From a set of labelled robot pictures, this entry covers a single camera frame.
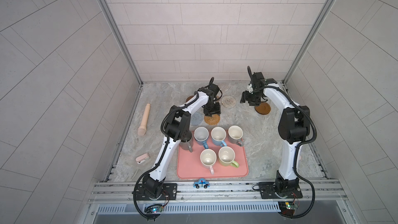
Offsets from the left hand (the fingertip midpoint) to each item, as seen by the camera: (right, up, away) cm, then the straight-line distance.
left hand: (220, 111), depth 99 cm
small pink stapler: (-42, -21, -21) cm, 51 cm away
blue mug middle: (-2, -12, -12) cm, 17 cm away
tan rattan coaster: (-5, -5, -3) cm, 8 cm away
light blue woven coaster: (-15, -4, -3) cm, 16 cm away
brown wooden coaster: (+28, +2, +2) cm, 29 cm away
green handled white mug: (+1, -22, -18) cm, 28 cm away
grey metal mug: (-19, -13, -22) cm, 32 cm away
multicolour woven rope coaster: (+6, +6, +6) cm, 10 cm away
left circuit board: (-30, -38, -34) cm, 59 cm away
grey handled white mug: (+7, -11, -14) cm, 19 cm away
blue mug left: (-12, -12, -14) cm, 22 cm away
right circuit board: (+27, -40, -31) cm, 57 cm away
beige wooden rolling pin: (-46, -10, -11) cm, 48 cm away
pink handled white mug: (-8, -23, -19) cm, 31 cm away
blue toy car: (-11, -31, -27) cm, 42 cm away
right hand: (+14, +7, -3) cm, 16 cm away
